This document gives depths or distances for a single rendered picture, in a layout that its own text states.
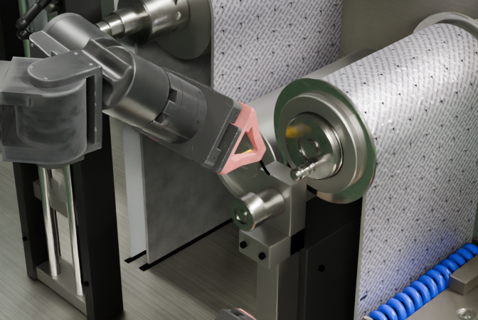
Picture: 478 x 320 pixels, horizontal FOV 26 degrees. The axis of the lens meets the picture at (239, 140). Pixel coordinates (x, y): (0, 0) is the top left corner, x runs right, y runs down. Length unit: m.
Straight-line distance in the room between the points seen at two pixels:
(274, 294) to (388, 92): 0.28
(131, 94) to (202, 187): 0.69
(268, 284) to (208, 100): 0.36
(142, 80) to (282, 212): 0.36
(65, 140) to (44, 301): 0.67
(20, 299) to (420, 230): 0.58
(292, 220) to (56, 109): 0.43
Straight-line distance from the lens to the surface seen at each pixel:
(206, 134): 0.93
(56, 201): 1.41
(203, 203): 1.55
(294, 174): 1.12
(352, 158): 1.10
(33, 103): 0.83
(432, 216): 1.28
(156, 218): 1.50
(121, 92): 0.86
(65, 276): 1.49
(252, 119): 0.95
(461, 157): 1.28
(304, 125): 1.12
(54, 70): 0.84
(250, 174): 1.25
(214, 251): 1.56
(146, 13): 1.21
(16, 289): 1.52
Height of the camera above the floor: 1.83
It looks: 31 degrees down
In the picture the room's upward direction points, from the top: straight up
